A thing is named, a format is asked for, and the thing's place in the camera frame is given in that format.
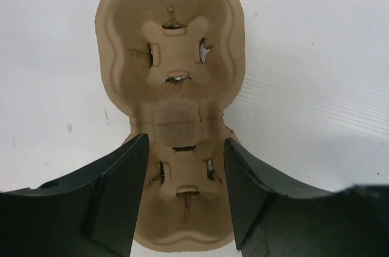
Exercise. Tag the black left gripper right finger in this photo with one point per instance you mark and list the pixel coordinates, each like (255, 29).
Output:
(274, 214)

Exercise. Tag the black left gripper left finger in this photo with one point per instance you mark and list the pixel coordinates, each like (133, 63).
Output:
(91, 211)

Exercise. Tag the pulp cup carrier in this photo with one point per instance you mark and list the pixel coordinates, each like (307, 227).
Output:
(173, 67)

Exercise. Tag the stack of pulp cup carriers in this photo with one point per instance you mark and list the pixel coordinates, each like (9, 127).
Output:
(228, 131)

